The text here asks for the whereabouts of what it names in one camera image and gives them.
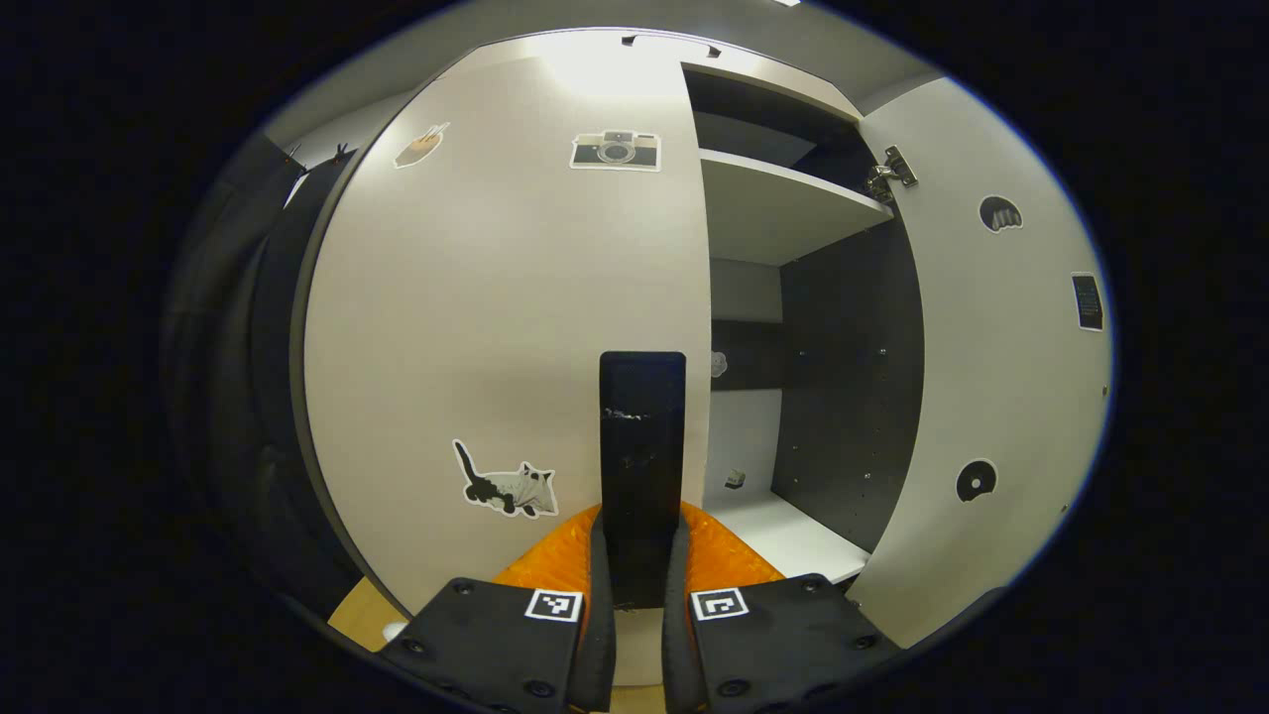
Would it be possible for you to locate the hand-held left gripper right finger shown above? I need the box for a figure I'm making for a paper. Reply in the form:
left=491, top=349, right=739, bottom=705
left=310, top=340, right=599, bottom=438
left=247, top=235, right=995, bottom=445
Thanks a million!
left=662, top=501, right=903, bottom=714

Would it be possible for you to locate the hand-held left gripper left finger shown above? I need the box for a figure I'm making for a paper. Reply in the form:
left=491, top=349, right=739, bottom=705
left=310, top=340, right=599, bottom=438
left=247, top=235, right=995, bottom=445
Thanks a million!
left=377, top=506, right=618, bottom=714

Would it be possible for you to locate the beige double-door shoe cabinet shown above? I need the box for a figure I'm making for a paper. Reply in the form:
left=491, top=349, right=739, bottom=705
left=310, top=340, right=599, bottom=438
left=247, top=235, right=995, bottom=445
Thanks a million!
left=288, top=25, right=928, bottom=685

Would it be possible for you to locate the beige cabinet door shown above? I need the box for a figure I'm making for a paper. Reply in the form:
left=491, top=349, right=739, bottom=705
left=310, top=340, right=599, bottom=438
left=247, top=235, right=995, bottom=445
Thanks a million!
left=843, top=77, right=1113, bottom=651
left=302, top=55, right=713, bottom=687

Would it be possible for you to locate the white cabinet shelf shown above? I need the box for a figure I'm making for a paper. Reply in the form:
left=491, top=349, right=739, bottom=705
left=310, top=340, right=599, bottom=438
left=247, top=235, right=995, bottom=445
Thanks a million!
left=699, top=149, right=895, bottom=267

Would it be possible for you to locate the metal door hinge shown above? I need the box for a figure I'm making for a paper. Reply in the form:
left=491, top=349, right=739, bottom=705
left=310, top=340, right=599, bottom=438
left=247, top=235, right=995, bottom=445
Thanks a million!
left=865, top=146, right=919, bottom=204

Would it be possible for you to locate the beige cabinet drawer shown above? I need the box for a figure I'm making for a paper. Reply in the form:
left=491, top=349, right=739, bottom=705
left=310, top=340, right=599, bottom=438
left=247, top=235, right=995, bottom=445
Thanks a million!
left=436, top=28, right=864, bottom=122

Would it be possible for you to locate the black backdrop cloth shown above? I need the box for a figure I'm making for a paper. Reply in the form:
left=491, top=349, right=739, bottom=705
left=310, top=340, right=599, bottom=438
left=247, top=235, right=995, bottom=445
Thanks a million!
left=164, top=134, right=370, bottom=624

